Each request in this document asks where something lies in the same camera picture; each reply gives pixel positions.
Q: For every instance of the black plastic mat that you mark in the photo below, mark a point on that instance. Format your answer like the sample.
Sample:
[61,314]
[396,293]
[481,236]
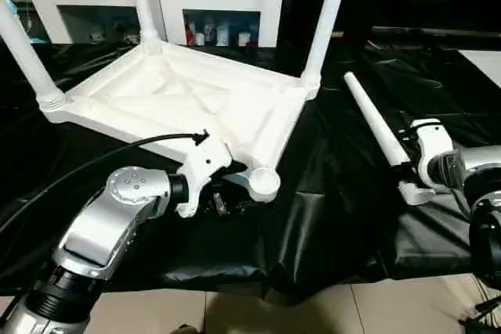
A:
[329,217]

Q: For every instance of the black metal rail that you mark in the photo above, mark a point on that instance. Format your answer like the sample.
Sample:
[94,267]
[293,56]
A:
[438,32]

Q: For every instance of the white plastic table top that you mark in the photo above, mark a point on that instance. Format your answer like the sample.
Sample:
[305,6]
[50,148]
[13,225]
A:
[196,91]

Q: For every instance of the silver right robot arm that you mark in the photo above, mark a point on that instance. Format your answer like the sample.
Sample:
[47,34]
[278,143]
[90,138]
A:
[477,177]

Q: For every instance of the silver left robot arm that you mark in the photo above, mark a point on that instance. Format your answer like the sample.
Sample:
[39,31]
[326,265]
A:
[102,224]

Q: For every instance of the small tan tag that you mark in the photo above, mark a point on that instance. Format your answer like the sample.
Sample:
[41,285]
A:
[338,34]

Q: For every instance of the white flat board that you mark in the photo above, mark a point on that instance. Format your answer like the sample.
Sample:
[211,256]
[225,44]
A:
[481,66]

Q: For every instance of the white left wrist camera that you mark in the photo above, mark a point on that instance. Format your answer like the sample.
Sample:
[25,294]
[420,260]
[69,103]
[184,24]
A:
[200,174]

